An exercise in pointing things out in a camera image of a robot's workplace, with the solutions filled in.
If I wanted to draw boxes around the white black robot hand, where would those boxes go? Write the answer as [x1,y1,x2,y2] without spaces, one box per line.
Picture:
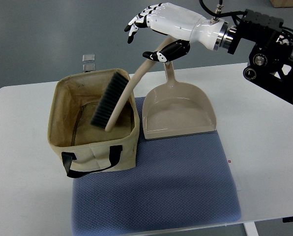
[124,2,228,62]

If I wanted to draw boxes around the beige hand broom black bristles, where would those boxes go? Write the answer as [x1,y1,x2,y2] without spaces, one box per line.
[90,37,175,133]

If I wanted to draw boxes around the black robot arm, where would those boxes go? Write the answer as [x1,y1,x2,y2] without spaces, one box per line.
[200,1,293,105]

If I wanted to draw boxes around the yellow fabric bag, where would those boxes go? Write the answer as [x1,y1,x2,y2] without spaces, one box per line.
[48,68,140,178]

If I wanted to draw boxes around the beige plastic dustpan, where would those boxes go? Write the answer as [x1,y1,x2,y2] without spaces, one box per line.
[142,62,217,140]

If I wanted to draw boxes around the brown cardboard box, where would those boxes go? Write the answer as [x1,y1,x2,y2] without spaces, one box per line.
[270,0,293,8]

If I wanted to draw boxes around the clear plastic clip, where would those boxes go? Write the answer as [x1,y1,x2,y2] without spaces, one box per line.
[82,53,95,73]

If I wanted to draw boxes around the blue textured mat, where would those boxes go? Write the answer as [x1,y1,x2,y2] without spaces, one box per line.
[71,96,242,236]

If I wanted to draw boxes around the white table leg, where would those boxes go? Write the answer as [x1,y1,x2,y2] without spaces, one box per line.
[243,222,259,236]

